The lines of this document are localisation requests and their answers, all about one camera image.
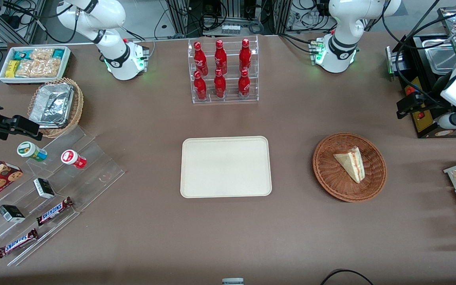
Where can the small clear cracker bag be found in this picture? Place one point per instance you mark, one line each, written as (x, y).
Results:
(42, 54)

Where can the small black white carton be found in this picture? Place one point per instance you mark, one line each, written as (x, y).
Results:
(44, 188)
(11, 213)

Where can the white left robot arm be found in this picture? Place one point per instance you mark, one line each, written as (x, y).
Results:
(341, 37)

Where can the triangle sandwich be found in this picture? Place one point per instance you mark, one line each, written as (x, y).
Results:
(350, 164)

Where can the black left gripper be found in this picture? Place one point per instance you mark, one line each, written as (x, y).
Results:
(429, 97)

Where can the small grey box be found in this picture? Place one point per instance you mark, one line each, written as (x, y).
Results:
(232, 282)

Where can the red cola bottle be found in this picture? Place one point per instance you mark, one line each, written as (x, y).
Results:
(200, 87)
(220, 85)
(220, 57)
(245, 55)
(244, 85)
(200, 58)

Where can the aluminium foil container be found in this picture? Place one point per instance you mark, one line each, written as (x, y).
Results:
(52, 105)

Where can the white power strip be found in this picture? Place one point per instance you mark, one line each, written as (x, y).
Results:
(230, 29)

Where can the brown round wicker basket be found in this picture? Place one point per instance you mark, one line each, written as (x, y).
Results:
(329, 174)

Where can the teal snack packet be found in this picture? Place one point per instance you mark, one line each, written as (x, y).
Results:
(58, 53)

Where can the green blue snack wrapper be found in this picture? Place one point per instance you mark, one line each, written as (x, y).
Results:
(22, 54)

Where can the clear acrylic bottle rack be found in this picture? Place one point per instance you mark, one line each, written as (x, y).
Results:
(231, 63)

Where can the cream rectangular tray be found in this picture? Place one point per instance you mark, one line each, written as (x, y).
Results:
(226, 166)

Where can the white snack bin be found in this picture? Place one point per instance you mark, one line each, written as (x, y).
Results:
(66, 63)

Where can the green lid snack cup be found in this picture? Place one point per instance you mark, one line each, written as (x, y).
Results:
(30, 150)

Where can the red lid snack cup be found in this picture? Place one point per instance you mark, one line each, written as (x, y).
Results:
(71, 158)

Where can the snickers chocolate bar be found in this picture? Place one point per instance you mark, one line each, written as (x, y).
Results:
(54, 211)
(16, 243)

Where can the clear acrylic stepped stand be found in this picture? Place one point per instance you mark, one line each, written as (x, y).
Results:
(93, 166)

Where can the steel pan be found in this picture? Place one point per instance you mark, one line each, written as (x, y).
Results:
(443, 59)

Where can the tan oval wicker basket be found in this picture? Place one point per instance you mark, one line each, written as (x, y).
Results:
(76, 107)

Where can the black machine yellow control panel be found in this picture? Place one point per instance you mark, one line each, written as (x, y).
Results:
(418, 91)

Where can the yellow snack packet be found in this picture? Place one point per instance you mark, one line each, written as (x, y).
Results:
(12, 68)

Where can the large clear cracker bag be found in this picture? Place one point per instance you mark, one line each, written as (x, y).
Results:
(40, 68)

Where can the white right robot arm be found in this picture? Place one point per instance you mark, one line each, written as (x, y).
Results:
(121, 59)

